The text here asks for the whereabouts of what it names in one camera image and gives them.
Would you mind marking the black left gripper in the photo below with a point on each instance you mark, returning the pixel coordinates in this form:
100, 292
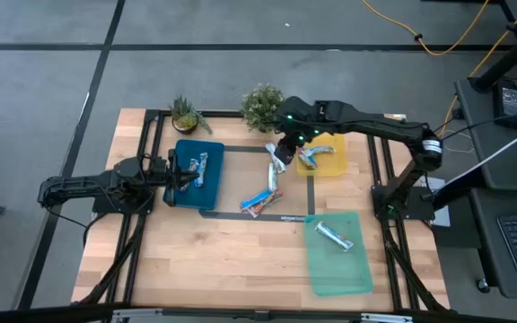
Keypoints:
160, 172

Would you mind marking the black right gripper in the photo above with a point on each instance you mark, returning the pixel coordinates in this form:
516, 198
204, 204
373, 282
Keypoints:
285, 154

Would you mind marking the white granola bar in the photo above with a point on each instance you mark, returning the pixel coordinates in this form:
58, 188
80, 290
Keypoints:
270, 149
272, 177
334, 235

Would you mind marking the light blue granola bar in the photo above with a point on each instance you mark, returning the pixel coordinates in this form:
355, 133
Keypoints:
202, 168

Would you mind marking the snack bars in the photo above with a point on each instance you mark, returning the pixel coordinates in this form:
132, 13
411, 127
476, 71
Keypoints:
307, 159

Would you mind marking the silver multicoloured granola bar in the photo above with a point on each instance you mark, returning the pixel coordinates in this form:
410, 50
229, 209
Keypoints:
321, 150

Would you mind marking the red granola bar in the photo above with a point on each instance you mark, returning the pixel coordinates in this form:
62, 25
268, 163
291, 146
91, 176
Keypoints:
271, 200

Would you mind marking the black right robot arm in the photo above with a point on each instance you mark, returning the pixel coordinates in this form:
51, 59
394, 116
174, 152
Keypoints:
375, 124

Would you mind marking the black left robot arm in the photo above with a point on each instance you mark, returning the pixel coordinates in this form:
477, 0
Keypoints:
74, 185

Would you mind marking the blue plastic tray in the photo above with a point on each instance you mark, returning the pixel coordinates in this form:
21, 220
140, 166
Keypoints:
213, 188

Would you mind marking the yellow plastic tray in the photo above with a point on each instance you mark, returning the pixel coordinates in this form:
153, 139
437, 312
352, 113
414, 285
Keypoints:
335, 163

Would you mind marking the bushy potted plant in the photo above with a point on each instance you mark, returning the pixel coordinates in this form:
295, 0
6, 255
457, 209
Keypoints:
260, 107

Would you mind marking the small potted succulent plant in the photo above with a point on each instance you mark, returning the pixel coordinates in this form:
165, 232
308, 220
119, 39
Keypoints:
186, 120

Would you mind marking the green plastic tray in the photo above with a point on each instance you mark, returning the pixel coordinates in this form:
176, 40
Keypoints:
337, 269

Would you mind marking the white paper sheet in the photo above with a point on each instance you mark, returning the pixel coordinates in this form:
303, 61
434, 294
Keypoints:
435, 183

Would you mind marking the black desk support beam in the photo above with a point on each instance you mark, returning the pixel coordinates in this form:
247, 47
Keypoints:
460, 190

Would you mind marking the black crossbar with silver brackets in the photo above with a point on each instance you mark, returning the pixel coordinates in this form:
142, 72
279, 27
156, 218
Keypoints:
61, 312

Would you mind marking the white monitor edge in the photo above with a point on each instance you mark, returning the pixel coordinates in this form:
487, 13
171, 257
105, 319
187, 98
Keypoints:
510, 148

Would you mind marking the black power adapter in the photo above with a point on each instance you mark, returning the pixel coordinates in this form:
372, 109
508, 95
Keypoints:
508, 103

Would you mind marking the black caster wheel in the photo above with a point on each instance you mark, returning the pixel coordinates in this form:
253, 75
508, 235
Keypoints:
482, 285

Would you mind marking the black stand pole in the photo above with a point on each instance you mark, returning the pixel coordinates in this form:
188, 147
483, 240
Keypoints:
510, 56

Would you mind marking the black aluminium table frame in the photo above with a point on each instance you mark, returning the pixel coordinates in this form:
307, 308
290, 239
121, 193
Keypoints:
222, 112

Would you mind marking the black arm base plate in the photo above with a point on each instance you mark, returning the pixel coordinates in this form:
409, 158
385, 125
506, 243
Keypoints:
420, 211
106, 209

